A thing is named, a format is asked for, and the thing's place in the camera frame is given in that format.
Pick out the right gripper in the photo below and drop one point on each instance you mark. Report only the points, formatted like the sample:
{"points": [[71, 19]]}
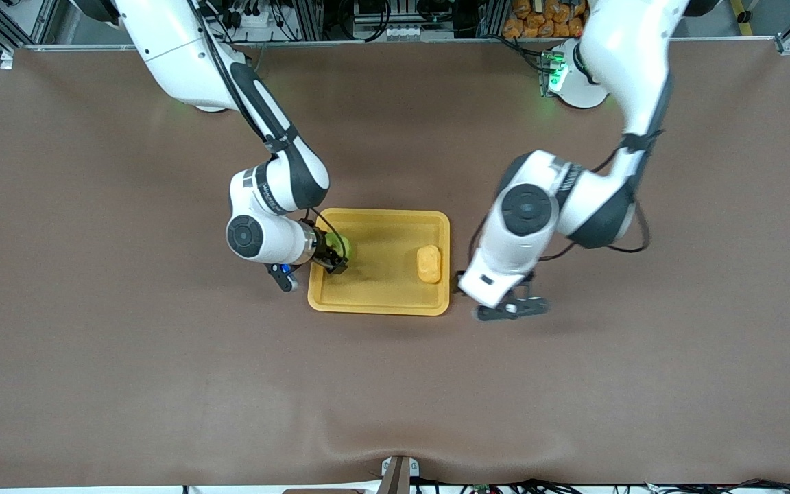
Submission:
{"points": [[324, 252]]}

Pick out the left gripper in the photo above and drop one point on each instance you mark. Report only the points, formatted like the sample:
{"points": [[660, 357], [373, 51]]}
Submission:
{"points": [[458, 276]]}

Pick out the green apple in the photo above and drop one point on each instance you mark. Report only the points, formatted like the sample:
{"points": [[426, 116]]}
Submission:
{"points": [[344, 248]]}

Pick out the yellow potato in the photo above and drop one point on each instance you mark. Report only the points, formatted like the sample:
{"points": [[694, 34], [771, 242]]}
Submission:
{"points": [[429, 264]]}

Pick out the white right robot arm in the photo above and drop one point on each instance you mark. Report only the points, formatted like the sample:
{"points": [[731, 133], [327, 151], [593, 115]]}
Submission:
{"points": [[175, 48]]}

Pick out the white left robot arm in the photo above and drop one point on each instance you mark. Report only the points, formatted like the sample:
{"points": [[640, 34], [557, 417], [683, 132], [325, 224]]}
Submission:
{"points": [[631, 55]]}

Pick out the yellow plastic tray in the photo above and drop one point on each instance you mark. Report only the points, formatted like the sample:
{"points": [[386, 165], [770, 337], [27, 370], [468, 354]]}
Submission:
{"points": [[385, 288]]}

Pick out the brown table mat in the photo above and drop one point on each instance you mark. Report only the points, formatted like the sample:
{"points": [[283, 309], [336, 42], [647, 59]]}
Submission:
{"points": [[395, 384]]}

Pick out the white power strip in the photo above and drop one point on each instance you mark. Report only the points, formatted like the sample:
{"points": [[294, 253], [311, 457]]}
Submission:
{"points": [[249, 19]]}

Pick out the bag of orange items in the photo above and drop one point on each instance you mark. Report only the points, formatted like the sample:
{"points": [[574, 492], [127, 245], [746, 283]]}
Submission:
{"points": [[539, 19]]}

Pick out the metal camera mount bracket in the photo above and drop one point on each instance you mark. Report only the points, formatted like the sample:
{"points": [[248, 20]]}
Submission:
{"points": [[399, 475]]}

